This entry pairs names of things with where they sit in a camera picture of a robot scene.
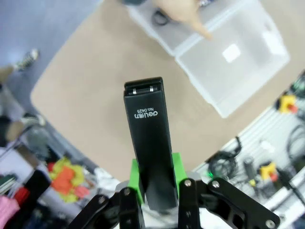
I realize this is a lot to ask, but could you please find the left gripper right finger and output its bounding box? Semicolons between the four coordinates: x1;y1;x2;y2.
171;152;281;229

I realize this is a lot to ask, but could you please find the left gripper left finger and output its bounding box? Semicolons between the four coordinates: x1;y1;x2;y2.
69;158;146;229

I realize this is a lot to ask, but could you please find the black stapler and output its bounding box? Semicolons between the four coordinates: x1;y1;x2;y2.
123;76;180;211

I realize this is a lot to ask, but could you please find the navy CAMPUS pencil case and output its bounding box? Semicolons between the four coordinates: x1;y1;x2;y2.
121;0;170;26

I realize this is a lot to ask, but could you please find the person's left hand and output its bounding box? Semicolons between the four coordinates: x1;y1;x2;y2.
152;0;213;40

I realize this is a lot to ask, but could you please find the yellow red emergency stop button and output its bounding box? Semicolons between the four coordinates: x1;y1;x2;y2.
259;162;278;181
277;94;298;114

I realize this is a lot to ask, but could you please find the grey striped shoe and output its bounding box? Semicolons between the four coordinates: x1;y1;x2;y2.
14;49;40;72

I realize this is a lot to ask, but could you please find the coiled black cable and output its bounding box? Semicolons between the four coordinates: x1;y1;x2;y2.
207;150;239;177

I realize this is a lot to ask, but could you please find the aluminium base frame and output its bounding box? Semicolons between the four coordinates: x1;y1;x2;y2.
193;104;305;215

